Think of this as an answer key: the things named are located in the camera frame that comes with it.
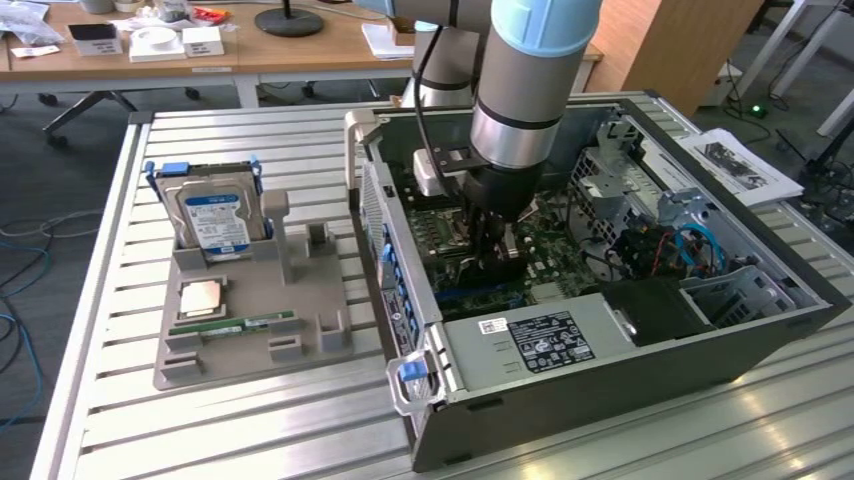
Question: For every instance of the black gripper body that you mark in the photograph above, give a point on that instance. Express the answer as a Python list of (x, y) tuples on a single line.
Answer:
[(500, 192)]

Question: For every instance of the green graphics card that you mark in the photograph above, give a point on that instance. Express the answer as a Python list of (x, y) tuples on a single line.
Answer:
[(493, 275)]

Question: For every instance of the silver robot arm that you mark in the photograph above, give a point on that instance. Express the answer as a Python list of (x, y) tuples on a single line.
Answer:
[(527, 90)]

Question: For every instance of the CPU socket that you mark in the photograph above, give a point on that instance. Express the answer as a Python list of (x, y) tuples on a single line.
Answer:
[(456, 225)]

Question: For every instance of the metal socket cover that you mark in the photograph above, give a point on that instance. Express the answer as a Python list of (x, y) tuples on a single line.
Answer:
[(529, 210)]

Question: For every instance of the green motherboard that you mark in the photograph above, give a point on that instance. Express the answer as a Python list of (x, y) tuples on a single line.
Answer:
[(553, 270)]

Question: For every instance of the blue expansion slot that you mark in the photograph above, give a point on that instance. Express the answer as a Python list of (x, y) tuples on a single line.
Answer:
[(467, 295)]

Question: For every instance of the metal disk bay cage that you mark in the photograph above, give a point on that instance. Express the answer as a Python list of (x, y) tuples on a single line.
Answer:
[(600, 200)]

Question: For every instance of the grey power supply unit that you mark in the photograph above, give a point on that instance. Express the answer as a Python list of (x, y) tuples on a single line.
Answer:
[(480, 360)]

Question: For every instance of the black fan shroud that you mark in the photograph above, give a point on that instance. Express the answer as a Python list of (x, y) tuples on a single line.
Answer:
[(653, 305)]

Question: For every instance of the blue case latch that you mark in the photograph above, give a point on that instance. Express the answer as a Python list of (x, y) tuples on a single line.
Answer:
[(408, 372)]

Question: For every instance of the black open PC case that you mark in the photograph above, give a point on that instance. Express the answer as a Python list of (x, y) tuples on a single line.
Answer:
[(600, 400)]

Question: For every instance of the white papers on desk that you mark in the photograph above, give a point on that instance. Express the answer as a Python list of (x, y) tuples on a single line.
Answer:
[(383, 42)]

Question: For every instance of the brown cardboard box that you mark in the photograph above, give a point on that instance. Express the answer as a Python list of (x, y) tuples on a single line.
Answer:
[(400, 31)]

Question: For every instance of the grey parts rack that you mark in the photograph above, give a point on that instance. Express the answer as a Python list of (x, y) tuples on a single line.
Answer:
[(260, 300)]

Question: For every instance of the stack of printed papers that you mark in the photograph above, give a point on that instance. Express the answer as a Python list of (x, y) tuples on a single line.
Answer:
[(740, 165)]

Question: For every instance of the wooden cabinet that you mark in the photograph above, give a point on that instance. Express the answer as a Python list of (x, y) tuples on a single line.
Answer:
[(667, 50)]

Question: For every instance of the hard disk with blue label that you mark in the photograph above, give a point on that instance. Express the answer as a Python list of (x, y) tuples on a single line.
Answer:
[(213, 220)]

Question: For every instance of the green RAM stick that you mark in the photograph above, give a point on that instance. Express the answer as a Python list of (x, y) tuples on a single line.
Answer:
[(226, 325)]

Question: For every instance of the silver CPU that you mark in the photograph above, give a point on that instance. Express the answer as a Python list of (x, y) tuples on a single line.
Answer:
[(201, 300)]

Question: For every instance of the black lamp base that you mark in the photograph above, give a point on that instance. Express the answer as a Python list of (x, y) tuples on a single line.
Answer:
[(289, 24)]

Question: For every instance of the blue disk caddy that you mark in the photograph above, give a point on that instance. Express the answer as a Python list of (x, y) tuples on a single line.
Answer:
[(172, 168)]

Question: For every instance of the black tripod stand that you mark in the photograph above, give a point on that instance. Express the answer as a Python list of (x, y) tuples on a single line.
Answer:
[(827, 165)]

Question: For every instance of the plain white box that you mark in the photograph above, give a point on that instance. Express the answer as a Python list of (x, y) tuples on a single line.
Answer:
[(200, 45)]

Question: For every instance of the red small item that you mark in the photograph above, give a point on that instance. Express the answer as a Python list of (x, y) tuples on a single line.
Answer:
[(205, 16)]

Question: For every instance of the white tape roll box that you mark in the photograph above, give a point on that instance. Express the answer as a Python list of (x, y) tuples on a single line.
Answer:
[(156, 50)]

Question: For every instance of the black office chair base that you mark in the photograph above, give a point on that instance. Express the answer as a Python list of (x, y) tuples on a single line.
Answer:
[(86, 102)]

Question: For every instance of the white box with black top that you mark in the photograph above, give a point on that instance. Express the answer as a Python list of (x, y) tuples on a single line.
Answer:
[(96, 45)]

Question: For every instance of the wooden desk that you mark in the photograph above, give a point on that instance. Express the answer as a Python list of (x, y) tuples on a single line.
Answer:
[(66, 65)]

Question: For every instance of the grey cup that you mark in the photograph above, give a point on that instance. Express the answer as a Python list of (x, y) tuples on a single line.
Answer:
[(97, 6)]

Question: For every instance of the white label card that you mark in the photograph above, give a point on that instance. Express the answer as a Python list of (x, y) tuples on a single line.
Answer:
[(33, 51)]

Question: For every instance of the clear plastic bag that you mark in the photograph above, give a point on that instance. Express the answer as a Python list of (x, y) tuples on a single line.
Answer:
[(26, 25)]

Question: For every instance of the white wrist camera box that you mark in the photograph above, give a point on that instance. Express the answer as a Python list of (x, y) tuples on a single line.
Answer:
[(428, 175)]

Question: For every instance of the metal disk bay bracket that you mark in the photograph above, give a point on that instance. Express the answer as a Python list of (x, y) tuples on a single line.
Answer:
[(734, 295)]

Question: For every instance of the white wall device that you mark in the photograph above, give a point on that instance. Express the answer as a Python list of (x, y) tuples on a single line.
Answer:
[(723, 90)]

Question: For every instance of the black power switch box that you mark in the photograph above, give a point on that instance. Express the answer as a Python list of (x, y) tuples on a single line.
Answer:
[(756, 110)]

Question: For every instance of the white table frame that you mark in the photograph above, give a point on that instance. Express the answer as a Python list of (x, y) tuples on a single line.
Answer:
[(772, 45)]

